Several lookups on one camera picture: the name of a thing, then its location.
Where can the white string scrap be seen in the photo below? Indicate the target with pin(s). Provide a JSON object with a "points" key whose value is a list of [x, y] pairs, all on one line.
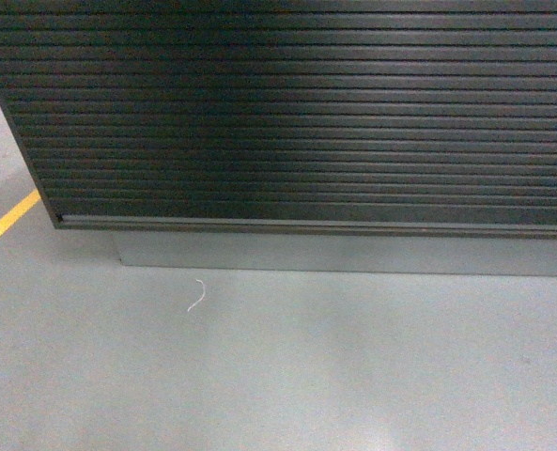
{"points": [[201, 297]]}

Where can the black checkout counter cabinet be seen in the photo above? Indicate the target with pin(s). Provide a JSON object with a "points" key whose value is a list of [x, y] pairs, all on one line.
{"points": [[335, 136]]}

